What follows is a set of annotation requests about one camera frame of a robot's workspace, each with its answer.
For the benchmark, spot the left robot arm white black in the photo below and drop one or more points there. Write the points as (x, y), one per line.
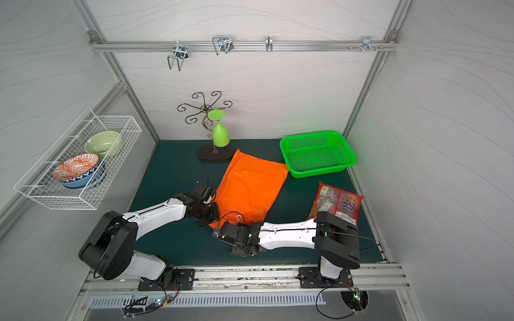
(110, 248)

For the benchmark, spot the dark metal scroll cup stand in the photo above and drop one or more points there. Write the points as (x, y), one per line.
(208, 152)

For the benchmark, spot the red snack packet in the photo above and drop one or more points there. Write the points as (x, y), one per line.
(337, 202)

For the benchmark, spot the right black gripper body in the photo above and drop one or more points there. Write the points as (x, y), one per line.
(224, 231)

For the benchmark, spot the pale green bowl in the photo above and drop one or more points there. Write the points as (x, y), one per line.
(107, 144)

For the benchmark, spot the green plastic goblet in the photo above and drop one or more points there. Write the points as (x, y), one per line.
(220, 135)

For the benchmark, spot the small metal hook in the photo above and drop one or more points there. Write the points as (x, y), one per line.
(269, 44)

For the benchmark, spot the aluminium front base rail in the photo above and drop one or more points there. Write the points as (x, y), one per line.
(247, 279)

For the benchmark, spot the orange shorts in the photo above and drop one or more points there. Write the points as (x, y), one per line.
(248, 189)

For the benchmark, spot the double metal hook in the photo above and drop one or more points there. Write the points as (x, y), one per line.
(222, 44)
(178, 56)

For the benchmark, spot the metal hook right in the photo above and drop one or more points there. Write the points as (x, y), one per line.
(366, 46)

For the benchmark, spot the aluminium top rail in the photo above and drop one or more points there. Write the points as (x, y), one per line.
(239, 46)

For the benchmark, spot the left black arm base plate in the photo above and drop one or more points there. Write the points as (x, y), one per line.
(180, 279)

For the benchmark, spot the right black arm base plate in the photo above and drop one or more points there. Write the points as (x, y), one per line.
(310, 277)

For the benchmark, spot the round floor cable port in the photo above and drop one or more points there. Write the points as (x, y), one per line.
(355, 300)

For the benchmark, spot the green plastic basket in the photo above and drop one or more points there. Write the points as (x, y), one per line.
(317, 153)

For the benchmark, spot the white wire wall basket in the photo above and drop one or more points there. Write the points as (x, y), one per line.
(38, 184)

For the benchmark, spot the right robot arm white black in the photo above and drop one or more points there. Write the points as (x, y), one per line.
(335, 239)

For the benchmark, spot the orange patterned bowl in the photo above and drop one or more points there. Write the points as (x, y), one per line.
(75, 166)

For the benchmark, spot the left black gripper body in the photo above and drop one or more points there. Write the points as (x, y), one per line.
(207, 212)

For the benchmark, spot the white vent grille strip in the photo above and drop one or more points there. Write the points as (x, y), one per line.
(189, 300)

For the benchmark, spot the blue bowl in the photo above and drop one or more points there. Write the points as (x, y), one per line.
(83, 179)

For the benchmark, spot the double metal hook left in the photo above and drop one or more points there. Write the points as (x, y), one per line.
(178, 56)

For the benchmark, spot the double metal hook middle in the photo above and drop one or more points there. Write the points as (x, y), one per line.
(222, 44)

